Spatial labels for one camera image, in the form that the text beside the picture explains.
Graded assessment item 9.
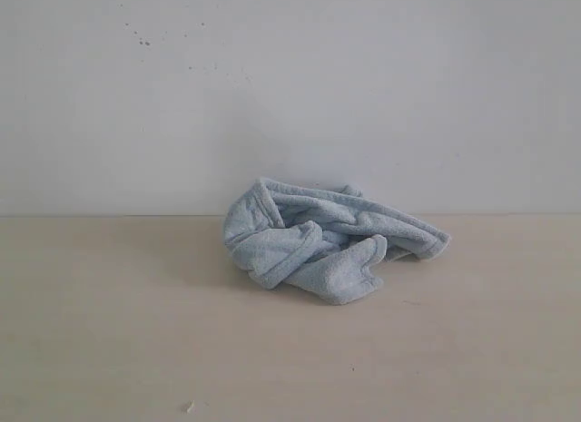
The light blue terry towel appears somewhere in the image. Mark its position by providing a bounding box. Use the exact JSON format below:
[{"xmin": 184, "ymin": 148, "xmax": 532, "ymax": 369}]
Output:
[{"xmin": 223, "ymin": 178, "xmax": 450, "ymax": 305}]

